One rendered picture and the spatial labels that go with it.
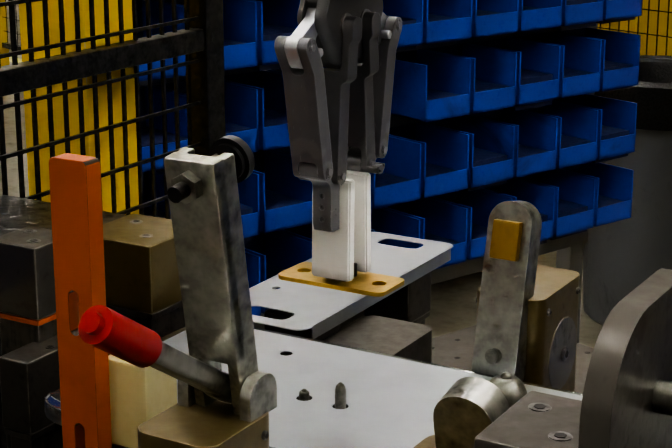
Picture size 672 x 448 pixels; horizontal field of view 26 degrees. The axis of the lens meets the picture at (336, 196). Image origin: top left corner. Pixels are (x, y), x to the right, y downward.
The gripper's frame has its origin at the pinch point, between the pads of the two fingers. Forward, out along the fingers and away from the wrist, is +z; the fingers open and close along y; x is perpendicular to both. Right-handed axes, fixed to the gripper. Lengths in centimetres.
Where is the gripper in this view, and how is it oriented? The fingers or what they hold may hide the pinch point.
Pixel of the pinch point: (341, 224)
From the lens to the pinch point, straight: 99.7
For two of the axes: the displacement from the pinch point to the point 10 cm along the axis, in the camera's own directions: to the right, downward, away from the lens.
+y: 5.0, -2.2, 8.4
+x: -8.6, -1.2, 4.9
